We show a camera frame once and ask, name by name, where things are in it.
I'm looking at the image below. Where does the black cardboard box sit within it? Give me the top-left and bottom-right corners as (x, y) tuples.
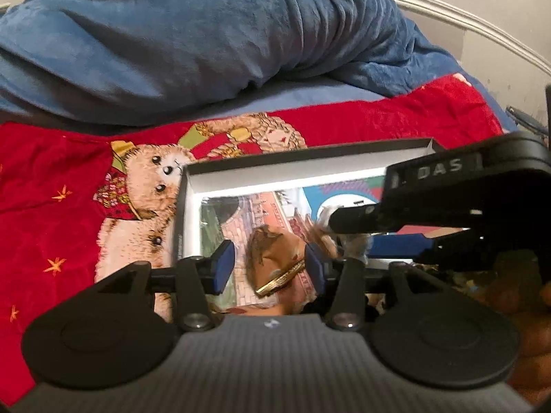
(172, 137), (474, 310)

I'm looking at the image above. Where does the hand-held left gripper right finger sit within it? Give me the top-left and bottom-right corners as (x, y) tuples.
(303, 241), (453, 332)

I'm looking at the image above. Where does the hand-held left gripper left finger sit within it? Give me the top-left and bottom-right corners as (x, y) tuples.
(92, 239), (236, 332)

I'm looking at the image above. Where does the red printed bear blanket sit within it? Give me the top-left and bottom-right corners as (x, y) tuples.
(0, 72), (519, 399)

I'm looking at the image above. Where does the blue circle red book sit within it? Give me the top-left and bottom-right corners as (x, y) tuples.
(301, 172), (431, 242)

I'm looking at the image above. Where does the round dark stool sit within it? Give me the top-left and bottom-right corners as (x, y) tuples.
(506, 104), (551, 139)

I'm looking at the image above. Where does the white scrunchie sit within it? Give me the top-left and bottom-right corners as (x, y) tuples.
(319, 204), (376, 268)

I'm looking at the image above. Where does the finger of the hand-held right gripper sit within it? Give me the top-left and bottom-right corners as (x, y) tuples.
(328, 205), (388, 235)

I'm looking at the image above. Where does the blue plush blanket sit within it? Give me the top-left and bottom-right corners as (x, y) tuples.
(0, 0), (468, 126)

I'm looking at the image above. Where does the light blue bed sheet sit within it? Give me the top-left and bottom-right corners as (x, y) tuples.
(189, 75), (388, 123)

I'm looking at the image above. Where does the person's right hand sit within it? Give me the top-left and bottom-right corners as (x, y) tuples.
(491, 254), (551, 401)

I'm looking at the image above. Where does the white metal bed frame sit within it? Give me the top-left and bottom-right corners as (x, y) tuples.
(344, 0), (551, 76)

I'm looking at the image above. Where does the palace picture book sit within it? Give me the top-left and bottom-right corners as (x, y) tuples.
(200, 191), (317, 310)

